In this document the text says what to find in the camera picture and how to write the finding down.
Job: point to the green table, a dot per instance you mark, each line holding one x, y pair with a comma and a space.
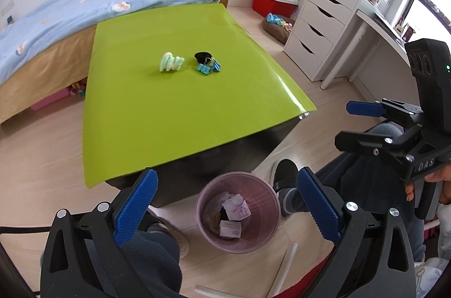
176, 108

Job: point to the pink trash bin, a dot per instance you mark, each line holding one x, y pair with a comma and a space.
208, 231

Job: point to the wooden bed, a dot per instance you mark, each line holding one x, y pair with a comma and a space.
42, 69

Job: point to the blue binder clip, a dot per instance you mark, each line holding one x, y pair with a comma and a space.
203, 69
214, 65

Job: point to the white desk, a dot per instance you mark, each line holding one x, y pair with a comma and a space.
373, 37

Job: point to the red cloth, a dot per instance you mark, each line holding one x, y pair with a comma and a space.
306, 280

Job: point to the person's left leg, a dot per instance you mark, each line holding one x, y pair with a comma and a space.
151, 266

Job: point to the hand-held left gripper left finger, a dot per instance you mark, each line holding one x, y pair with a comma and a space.
135, 206

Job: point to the person's right hand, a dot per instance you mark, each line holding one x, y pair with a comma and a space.
444, 185

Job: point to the white paper box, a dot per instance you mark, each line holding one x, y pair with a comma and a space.
230, 230

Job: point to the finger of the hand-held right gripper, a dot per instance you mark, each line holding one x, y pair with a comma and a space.
364, 108
366, 142

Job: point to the blue printed blanket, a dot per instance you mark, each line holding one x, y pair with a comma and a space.
88, 5

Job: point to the pink box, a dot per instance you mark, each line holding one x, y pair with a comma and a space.
53, 100

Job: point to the white plastic tube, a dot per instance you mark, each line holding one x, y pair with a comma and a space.
287, 266
218, 292

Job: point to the pink printed card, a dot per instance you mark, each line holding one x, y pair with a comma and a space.
241, 213

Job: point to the wooden clip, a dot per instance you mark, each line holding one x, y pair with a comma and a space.
215, 222

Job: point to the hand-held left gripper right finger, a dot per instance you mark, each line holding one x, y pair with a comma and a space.
319, 206

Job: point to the black chair frame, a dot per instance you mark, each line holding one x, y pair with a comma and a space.
24, 229

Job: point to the red storage box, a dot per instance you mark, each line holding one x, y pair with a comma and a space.
267, 4

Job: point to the black binder clip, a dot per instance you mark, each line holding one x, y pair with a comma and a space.
202, 55

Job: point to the white mesh basket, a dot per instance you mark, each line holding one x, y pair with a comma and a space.
385, 2

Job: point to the black slip-on shoe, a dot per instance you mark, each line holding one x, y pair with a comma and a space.
179, 241
285, 174

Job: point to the white drawer cabinet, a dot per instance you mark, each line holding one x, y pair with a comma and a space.
317, 34

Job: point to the blue plush toy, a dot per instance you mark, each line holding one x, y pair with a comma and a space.
274, 20

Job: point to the colourful toy blocks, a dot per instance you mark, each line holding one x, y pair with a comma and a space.
78, 89

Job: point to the brown pet bed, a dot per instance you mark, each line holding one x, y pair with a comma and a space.
276, 34

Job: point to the brown picture frame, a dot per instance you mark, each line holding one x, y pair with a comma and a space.
405, 32

